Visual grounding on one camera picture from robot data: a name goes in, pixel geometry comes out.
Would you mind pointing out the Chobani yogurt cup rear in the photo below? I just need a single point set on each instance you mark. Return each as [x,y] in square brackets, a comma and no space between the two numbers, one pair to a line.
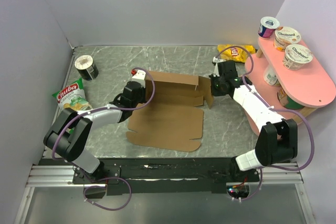
[285,36]

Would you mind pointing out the green Chuba chips bag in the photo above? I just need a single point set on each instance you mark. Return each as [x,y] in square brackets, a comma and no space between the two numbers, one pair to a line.
[73,96]

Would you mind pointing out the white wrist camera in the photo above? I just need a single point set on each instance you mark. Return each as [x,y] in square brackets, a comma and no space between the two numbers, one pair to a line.
[215,62]
[138,75]

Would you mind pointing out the chobani yogurt cup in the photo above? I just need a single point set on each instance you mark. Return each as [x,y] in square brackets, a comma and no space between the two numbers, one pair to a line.
[296,57]
[285,36]

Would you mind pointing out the Chobani yogurt cup front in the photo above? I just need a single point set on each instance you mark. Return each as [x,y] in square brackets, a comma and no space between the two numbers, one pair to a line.
[296,57]

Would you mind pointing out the pink three-tier shelf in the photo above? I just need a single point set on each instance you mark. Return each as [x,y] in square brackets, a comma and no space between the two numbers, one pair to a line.
[309,86]

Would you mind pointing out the black can white lid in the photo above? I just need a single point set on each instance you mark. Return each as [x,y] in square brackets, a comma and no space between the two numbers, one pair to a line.
[86,67]

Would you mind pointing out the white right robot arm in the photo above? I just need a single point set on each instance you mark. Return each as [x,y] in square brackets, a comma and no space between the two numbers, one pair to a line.
[278,138]

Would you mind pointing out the white cup middle shelf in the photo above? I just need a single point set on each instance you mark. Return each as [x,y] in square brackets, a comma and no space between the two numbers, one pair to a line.
[270,77]

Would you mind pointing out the purple white yogurt cup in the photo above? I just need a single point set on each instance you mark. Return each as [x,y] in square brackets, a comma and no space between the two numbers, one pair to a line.
[267,26]

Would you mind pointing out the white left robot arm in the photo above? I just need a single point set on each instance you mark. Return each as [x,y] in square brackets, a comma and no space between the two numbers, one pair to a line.
[68,135]

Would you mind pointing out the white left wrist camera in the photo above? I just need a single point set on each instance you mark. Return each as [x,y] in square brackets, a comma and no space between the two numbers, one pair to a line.
[138,75]

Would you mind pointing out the aluminium rail frame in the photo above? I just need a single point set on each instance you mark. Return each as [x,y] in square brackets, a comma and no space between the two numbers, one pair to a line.
[50,197]

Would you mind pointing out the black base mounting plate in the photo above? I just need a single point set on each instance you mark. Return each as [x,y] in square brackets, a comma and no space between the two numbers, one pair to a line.
[118,176]

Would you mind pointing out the brown cardboard box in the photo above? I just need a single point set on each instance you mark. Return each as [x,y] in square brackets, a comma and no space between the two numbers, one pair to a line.
[173,119]

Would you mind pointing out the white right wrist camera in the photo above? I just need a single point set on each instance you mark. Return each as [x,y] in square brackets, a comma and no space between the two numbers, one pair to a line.
[215,62]

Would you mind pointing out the yellow Lays chips bag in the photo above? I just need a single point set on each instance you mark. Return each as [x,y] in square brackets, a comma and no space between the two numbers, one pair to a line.
[237,54]

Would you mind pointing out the green can lower shelf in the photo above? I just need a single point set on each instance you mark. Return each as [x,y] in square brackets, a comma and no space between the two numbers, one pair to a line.
[286,101]

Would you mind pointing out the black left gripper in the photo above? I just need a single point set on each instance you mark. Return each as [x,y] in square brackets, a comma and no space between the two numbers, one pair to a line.
[143,100]

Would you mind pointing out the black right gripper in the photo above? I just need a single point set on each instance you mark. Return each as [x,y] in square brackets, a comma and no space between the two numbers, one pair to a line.
[214,92]

